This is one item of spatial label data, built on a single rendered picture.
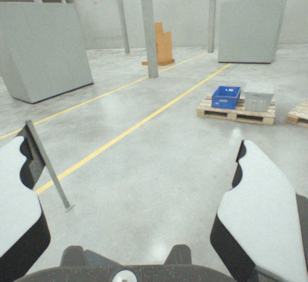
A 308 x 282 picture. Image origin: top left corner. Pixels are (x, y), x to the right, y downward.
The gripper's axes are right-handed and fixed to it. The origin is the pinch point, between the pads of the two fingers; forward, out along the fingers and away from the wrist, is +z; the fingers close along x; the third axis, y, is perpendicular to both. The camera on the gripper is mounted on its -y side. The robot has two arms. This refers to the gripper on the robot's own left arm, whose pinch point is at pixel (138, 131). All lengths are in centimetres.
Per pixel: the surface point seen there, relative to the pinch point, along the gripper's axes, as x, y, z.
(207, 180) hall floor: 70, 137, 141
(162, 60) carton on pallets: 71, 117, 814
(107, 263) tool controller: -4.5, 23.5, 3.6
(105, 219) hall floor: -34, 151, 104
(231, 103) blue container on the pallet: 143, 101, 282
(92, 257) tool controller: -6.8, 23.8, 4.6
